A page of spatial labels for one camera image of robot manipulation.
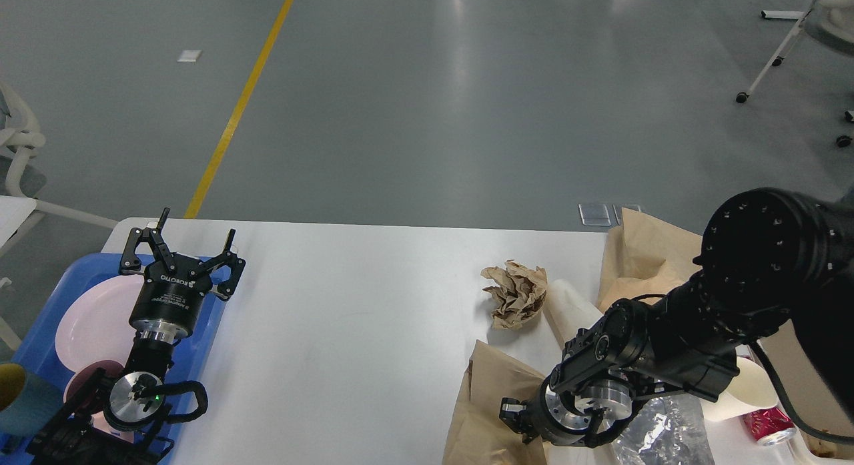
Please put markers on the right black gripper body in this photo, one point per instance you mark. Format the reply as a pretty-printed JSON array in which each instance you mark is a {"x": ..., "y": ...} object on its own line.
[{"x": 549, "y": 420}]

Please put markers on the crumpled aluminium foil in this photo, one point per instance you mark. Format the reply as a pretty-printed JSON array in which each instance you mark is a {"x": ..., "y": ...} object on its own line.
[{"x": 669, "y": 430}]

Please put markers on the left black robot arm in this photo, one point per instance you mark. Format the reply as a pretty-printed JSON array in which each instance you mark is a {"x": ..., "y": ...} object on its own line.
[{"x": 125, "y": 418}]

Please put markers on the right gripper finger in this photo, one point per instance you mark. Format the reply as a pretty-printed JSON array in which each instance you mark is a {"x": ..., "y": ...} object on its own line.
[{"x": 515, "y": 415}]

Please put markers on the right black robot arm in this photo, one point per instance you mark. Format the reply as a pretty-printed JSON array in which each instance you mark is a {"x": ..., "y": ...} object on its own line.
[{"x": 768, "y": 257}]

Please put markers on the brown paper bag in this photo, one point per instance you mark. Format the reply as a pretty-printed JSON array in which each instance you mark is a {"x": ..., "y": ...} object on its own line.
[
  {"x": 476, "y": 434},
  {"x": 645, "y": 255}
]

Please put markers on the pink plate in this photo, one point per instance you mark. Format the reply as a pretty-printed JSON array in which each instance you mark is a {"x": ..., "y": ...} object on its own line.
[{"x": 96, "y": 325}]

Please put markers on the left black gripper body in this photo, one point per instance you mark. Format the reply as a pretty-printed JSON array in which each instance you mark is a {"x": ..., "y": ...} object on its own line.
[{"x": 169, "y": 302}]

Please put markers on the teal green mug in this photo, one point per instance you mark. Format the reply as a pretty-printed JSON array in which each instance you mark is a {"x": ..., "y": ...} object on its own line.
[{"x": 30, "y": 397}]

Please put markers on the clear floor plate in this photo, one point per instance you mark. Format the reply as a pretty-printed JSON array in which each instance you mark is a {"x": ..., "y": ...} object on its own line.
[{"x": 604, "y": 214}]

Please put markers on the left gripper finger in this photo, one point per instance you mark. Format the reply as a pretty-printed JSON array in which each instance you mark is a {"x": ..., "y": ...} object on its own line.
[
  {"x": 230, "y": 260},
  {"x": 129, "y": 263}
]

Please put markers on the beige plastic bin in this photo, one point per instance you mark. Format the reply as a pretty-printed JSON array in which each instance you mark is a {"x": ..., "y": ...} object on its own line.
[{"x": 810, "y": 397}]

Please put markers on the white paper cup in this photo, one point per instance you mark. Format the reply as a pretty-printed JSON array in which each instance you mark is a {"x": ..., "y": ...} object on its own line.
[
  {"x": 749, "y": 391},
  {"x": 566, "y": 310}
]

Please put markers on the white side table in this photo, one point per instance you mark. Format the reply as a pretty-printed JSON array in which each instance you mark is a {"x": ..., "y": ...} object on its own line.
[{"x": 14, "y": 213}]

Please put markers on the red soda can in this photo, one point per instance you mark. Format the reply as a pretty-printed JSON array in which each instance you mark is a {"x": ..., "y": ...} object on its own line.
[{"x": 769, "y": 426}]

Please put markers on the crumpled brown paper ball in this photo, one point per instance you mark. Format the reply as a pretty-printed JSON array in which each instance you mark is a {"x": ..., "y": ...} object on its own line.
[{"x": 519, "y": 293}]

